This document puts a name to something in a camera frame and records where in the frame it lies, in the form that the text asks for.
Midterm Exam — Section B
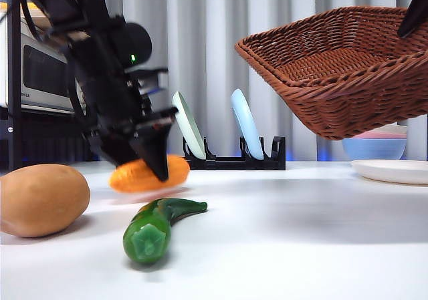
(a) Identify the brown toy potato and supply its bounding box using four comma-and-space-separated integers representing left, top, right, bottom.
0, 164, 91, 239

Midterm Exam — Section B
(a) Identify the grey curtain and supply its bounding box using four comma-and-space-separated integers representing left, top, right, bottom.
0, 0, 428, 162

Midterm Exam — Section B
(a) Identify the brown wicker basket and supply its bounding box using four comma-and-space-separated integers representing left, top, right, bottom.
234, 5, 428, 141

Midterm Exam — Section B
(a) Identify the pale blue plate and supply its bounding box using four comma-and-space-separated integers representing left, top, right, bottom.
230, 88, 264, 160

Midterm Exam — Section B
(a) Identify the black metal shelf frame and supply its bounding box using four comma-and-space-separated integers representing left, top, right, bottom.
0, 0, 101, 174

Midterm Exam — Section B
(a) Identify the white box appliance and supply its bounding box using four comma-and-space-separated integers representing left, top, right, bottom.
0, 11, 9, 109

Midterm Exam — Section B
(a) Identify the pink bowl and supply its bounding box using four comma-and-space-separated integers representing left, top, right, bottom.
360, 128, 408, 140

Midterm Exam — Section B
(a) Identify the yellow orange fruit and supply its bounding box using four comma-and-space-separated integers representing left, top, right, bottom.
0, 1, 41, 13

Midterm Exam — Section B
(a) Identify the blue bowl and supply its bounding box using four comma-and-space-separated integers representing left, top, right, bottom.
341, 138, 407, 162

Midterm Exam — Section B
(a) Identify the cream toaster oven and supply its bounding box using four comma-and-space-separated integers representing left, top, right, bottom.
19, 15, 91, 116

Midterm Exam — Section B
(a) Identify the white plate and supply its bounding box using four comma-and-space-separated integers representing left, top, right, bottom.
350, 159, 428, 186

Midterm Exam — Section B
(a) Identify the black dish rack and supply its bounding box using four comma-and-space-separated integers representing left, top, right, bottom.
182, 135, 287, 171

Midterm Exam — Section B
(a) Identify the green toy cucumber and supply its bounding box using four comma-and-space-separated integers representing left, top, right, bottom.
122, 198, 208, 265

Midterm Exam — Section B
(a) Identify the orange toy corn cob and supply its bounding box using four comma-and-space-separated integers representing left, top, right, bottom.
108, 154, 191, 194

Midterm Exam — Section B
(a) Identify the pale green plate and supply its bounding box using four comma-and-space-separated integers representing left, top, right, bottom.
171, 91, 207, 160

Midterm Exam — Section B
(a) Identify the pale grey left camera box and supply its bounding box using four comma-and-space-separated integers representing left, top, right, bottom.
125, 66, 170, 96

